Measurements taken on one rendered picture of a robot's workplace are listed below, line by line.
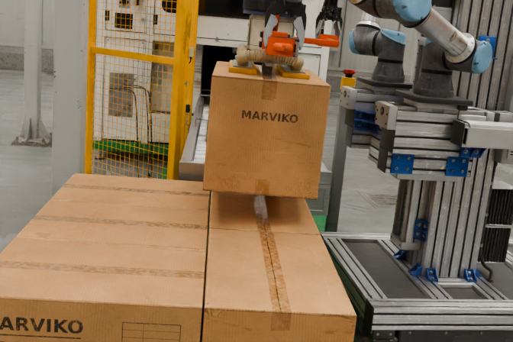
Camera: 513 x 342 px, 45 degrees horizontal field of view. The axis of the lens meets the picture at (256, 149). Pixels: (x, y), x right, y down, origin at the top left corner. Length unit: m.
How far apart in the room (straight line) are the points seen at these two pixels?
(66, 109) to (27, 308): 2.02
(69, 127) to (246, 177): 1.66
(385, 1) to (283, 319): 1.04
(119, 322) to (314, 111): 0.94
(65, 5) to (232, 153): 1.70
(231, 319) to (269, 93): 0.79
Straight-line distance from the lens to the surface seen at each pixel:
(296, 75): 2.20
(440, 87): 2.42
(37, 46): 5.77
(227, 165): 2.11
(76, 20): 3.51
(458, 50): 2.28
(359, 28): 2.96
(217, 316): 1.64
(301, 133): 2.10
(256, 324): 1.65
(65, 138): 3.60
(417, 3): 2.04
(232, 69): 2.19
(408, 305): 2.55
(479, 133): 2.39
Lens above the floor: 1.27
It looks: 12 degrees down
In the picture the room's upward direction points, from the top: 5 degrees clockwise
